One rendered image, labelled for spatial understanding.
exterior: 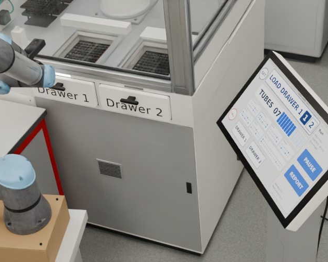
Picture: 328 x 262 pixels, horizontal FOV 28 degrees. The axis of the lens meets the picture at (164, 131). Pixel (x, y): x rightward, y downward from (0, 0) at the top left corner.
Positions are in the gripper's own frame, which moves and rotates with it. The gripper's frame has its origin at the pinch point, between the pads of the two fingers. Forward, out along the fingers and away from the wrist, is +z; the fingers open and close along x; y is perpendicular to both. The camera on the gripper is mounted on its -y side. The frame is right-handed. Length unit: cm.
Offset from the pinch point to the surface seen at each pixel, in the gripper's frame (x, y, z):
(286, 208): 102, 34, -23
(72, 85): 6.3, -0.4, 11.2
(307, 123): 103, 9, -25
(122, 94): 28.1, 0.0, 10.9
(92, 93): 14.8, 0.9, 12.7
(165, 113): 45.3, 3.2, 14.7
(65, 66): 3.8, -5.9, 6.1
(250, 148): 86, 17, -12
